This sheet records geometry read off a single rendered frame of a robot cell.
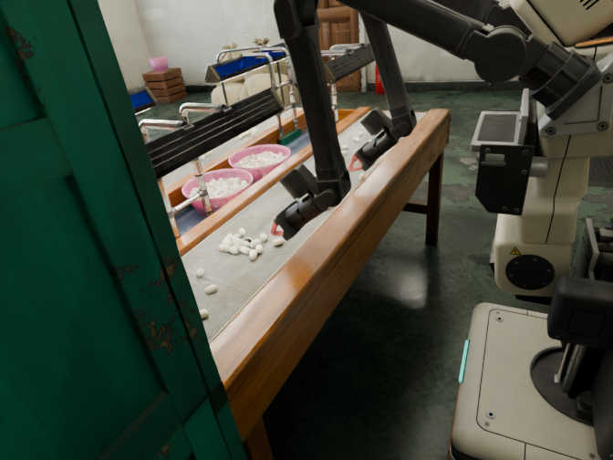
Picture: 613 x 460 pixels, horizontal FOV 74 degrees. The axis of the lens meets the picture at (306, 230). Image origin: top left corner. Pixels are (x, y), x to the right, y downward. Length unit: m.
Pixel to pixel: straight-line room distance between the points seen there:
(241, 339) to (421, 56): 5.22
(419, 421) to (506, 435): 0.40
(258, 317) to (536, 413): 0.85
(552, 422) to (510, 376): 0.16
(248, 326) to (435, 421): 0.95
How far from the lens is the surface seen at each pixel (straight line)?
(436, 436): 1.63
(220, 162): 1.79
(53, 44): 0.45
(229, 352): 0.86
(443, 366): 1.82
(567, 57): 0.81
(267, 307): 0.93
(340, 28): 5.99
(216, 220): 1.32
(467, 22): 0.79
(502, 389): 1.43
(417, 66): 5.84
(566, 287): 1.05
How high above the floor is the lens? 1.37
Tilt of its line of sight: 31 degrees down
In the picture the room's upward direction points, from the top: 7 degrees counter-clockwise
